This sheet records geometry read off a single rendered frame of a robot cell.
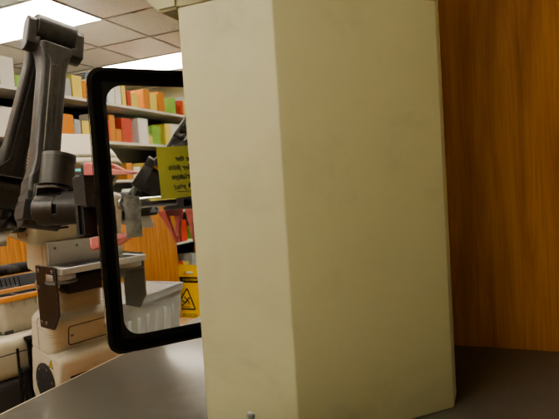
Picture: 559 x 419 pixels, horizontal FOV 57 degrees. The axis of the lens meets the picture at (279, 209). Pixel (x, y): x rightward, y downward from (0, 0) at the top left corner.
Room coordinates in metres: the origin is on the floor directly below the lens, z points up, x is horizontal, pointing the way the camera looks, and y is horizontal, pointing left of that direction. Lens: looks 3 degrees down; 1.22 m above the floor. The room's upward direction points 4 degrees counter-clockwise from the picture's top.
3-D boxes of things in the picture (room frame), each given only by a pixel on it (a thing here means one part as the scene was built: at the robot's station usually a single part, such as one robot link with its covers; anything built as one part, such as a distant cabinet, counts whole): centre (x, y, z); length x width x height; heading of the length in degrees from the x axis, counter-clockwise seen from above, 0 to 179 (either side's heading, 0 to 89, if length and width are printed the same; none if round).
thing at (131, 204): (0.71, 0.21, 1.18); 0.02 x 0.02 x 0.06; 28
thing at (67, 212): (0.87, 0.34, 1.20); 0.07 x 0.07 x 0.10; 67
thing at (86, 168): (0.84, 0.27, 1.23); 0.09 x 0.07 x 0.07; 67
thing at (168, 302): (0.78, 0.12, 1.19); 0.30 x 0.01 x 0.40; 118
